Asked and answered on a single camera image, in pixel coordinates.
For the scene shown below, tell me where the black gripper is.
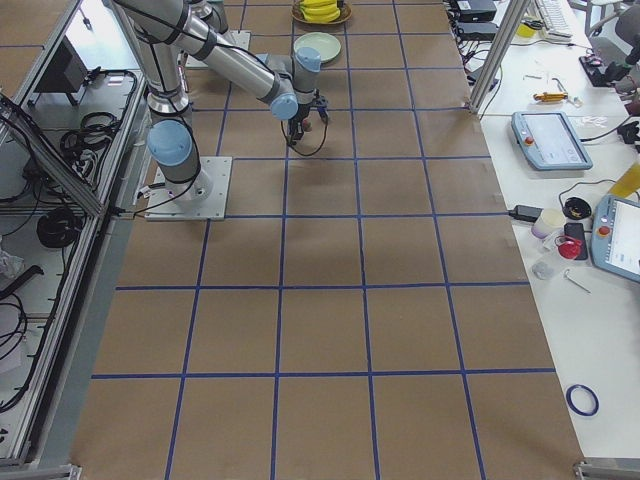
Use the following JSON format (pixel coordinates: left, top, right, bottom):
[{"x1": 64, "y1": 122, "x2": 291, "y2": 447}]
[{"x1": 287, "y1": 94, "x2": 329, "y2": 145}]

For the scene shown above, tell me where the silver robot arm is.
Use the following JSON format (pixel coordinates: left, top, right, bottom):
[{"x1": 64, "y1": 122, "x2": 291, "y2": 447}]
[
  {"x1": 188, "y1": 0, "x2": 229, "y2": 34},
  {"x1": 114, "y1": 1, "x2": 346, "y2": 215}
]

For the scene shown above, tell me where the light green plate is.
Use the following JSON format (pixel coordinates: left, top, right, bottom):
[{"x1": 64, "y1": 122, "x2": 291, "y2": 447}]
[{"x1": 293, "y1": 32, "x2": 342, "y2": 64}]

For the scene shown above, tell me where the yellow banana bunch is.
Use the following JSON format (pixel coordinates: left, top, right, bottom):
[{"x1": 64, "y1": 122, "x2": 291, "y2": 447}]
[{"x1": 292, "y1": 0, "x2": 346, "y2": 14}]

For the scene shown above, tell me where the woven wicker fruit basket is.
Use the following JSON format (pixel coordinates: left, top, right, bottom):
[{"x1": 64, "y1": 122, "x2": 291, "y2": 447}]
[{"x1": 292, "y1": 3, "x2": 352, "y2": 25}]

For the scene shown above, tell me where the black monitor box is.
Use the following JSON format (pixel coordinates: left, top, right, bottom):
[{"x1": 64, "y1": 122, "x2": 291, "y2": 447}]
[{"x1": 35, "y1": 36, "x2": 89, "y2": 106}]

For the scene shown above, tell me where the black power adapter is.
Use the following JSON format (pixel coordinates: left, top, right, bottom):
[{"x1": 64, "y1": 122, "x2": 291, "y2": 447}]
[{"x1": 508, "y1": 205, "x2": 542, "y2": 223}]

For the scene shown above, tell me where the far teach pendant tablet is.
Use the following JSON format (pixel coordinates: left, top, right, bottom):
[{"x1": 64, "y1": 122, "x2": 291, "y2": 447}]
[{"x1": 511, "y1": 111, "x2": 593, "y2": 171}]

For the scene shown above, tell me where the teach pendant tablet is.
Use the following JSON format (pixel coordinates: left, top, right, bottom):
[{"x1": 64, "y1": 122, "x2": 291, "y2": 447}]
[
  {"x1": 511, "y1": 111, "x2": 593, "y2": 171},
  {"x1": 590, "y1": 194, "x2": 640, "y2": 282}
]

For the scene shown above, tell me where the gold metal tool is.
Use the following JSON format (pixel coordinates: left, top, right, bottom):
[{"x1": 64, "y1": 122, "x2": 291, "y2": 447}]
[{"x1": 533, "y1": 92, "x2": 568, "y2": 103}]

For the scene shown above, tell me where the white paper cup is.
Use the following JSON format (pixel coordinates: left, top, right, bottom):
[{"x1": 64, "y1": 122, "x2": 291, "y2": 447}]
[{"x1": 531, "y1": 208, "x2": 566, "y2": 239}]

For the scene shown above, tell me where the black smartphone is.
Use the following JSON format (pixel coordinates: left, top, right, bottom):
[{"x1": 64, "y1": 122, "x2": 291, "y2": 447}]
[{"x1": 563, "y1": 222, "x2": 590, "y2": 261}]

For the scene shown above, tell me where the red round lid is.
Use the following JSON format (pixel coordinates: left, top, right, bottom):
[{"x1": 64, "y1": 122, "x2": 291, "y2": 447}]
[{"x1": 555, "y1": 235, "x2": 583, "y2": 260}]

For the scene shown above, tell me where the silver allen key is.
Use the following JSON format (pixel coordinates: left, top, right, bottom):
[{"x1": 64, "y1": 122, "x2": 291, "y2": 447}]
[{"x1": 563, "y1": 269, "x2": 591, "y2": 294}]

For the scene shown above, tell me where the near teach pendant tablet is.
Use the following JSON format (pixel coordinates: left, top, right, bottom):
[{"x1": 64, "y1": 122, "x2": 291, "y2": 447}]
[{"x1": 590, "y1": 194, "x2": 640, "y2": 282}]

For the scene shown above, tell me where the blue tape roll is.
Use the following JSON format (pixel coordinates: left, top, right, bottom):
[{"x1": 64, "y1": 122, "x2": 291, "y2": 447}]
[{"x1": 565, "y1": 384, "x2": 600, "y2": 417}]

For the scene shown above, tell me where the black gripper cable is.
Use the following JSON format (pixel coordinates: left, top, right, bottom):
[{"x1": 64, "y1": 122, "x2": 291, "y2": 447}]
[{"x1": 280, "y1": 89, "x2": 331, "y2": 158}]

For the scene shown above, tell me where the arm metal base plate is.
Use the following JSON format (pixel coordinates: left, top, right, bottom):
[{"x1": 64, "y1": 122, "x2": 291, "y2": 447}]
[
  {"x1": 144, "y1": 156, "x2": 233, "y2": 221},
  {"x1": 185, "y1": 30, "x2": 251, "y2": 69}
]

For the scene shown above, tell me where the aluminium frame post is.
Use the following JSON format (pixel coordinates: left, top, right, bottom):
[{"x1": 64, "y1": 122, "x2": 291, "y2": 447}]
[{"x1": 468, "y1": 0, "x2": 529, "y2": 113}]

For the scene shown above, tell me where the coiled black cable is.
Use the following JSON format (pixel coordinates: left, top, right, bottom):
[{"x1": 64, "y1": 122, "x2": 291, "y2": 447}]
[{"x1": 36, "y1": 206, "x2": 82, "y2": 250}]

